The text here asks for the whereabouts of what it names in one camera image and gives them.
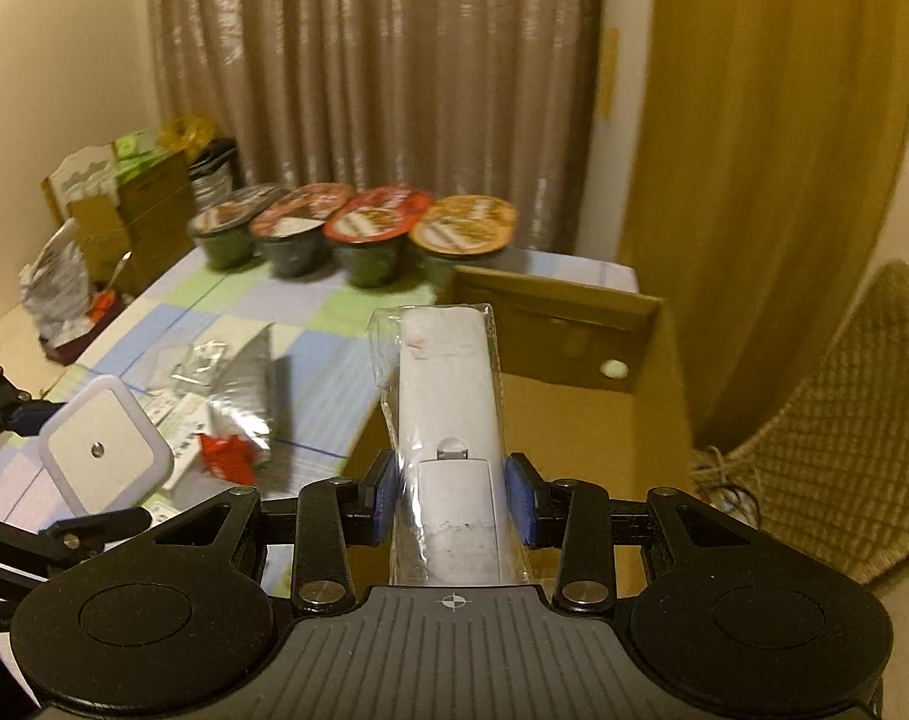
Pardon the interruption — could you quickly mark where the white square night light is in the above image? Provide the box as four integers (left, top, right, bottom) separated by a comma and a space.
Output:
39, 376, 175, 517

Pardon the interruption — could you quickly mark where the white remote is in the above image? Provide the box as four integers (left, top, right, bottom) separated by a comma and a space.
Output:
368, 304, 529, 587

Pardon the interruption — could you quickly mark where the red candy wrapper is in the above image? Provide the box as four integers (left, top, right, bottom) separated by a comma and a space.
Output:
199, 434, 271, 486

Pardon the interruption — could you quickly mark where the silver foil pouch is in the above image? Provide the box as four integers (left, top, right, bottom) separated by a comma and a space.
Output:
202, 323, 275, 452

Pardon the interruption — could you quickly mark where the white duck medicine box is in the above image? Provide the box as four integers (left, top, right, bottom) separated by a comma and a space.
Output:
146, 390, 210, 493

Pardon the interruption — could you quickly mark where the white printed plastic bag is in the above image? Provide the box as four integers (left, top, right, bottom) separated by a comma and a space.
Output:
18, 220, 91, 343

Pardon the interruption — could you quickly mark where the brown cardboard box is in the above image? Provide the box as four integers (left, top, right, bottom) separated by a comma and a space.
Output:
338, 263, 698, 595

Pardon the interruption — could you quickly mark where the checkered tablecloth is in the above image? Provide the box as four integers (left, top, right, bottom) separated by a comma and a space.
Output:
0, 242, 641, 602

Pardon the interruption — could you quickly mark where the cardboard boxes stack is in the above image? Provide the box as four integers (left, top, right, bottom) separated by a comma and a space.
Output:
41, 154, 196, 296

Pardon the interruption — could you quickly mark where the white decorative board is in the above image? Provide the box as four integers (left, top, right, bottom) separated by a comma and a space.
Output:
46, 145, 119, 223

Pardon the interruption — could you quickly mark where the woven wicker chair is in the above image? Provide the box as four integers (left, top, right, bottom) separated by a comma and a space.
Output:
692, 260, 909, 583

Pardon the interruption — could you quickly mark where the dark-lid noodle bowl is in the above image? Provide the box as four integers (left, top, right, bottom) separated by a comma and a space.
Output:
187, 184, 288, 271

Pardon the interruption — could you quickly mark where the green paper box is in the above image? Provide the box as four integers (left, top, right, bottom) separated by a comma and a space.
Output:
111, 128, 171, 185

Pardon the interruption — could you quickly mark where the red-lid noodle bowl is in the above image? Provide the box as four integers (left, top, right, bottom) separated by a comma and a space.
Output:
324, 185, 433, 288

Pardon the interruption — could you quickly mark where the brown-lid noodle bowl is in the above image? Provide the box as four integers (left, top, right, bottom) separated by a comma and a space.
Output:
249, 182, 355, 280

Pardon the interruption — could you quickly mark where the orange-lid noodle bowl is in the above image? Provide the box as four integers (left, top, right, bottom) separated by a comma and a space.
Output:
409, 195, 518, 288

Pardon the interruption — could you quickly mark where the yellow foil wrapping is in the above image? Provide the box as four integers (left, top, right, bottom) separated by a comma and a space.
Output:
157, 114, 218, 163

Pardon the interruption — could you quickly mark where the beige patterned curtain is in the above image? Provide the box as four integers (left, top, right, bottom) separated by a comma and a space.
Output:
148, 0, 602, 252

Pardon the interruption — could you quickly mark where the golden yellow curtain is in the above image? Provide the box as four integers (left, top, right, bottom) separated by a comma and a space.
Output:
622, 0, 909, 450

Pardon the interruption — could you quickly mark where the wire holder in plastic bag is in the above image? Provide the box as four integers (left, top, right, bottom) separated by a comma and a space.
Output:
169, 340, 230, 395

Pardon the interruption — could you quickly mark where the yellow wall hanging strip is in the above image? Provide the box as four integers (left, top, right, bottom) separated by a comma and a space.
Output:
596, 28, 620, 121

